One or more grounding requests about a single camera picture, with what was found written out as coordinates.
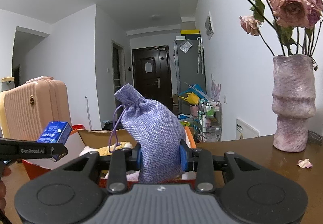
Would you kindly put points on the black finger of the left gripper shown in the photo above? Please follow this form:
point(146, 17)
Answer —
point(11, 150)

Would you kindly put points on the purple feather decoration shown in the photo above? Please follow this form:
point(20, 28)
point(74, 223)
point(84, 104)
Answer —
point(215, 89)

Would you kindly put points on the metal trolley with bottles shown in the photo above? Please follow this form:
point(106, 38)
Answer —
point(210, 121)

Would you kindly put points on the white framed board on floor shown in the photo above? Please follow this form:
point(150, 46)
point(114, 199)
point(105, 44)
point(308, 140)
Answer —
point(245, 131)

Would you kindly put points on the purple burlap drawstring pouch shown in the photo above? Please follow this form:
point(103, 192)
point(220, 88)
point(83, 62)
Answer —
point(156, 129)

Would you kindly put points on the dark brown entrance door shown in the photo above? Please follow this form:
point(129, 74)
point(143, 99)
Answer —
point(152, 74)

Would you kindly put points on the dried pink rose bouquet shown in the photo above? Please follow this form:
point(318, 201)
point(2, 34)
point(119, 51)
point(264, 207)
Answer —
point(287, 16)

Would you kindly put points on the pile of blue yellow bags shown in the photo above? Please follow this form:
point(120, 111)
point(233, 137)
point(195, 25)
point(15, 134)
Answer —
point(194, 95)

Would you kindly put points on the pink bucket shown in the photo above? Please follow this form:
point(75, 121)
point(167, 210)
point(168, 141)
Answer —
point(194, 110)

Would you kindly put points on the white wall panel box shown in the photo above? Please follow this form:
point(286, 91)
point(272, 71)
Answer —
point(209, 27)

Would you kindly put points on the red cardboard box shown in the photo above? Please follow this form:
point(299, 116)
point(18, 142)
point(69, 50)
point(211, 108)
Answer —
point(82, 139)

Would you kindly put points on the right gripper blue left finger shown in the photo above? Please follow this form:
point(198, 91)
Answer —
point(136, 157)

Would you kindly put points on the white plush toy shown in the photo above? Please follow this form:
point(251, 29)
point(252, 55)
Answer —
point(87, 149)

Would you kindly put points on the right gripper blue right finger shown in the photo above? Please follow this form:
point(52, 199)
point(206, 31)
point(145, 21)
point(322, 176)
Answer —
point(186, 157)

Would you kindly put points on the blue tissue pocket pack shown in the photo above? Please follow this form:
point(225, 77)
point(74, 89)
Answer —
point(55, 136)

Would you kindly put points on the person's left hand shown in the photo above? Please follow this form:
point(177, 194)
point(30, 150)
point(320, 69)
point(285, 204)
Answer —
point(5, 171)

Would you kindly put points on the yellow plush toy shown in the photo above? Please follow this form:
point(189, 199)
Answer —
point(108, 150)

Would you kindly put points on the white umbrella on refrigerator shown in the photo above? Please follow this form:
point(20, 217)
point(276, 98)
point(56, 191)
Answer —
point(200, 69)

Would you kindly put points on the yellow box on refrigerator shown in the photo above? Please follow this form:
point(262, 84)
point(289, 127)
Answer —
point(190, 32)

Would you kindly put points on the fallen pink petal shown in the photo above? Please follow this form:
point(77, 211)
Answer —
point(304, 163)

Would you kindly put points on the yellow thermos bottle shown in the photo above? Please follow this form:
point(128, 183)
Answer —
point(7, 83)

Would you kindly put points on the pink ribbed hard suitcase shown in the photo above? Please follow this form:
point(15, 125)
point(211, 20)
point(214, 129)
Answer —
point(27, 109)

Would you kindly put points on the grey refrigerator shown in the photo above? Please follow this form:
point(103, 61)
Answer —
point(187, 65)

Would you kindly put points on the purple ceramic vase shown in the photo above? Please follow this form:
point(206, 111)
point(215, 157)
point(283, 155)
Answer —
point(293, 101)

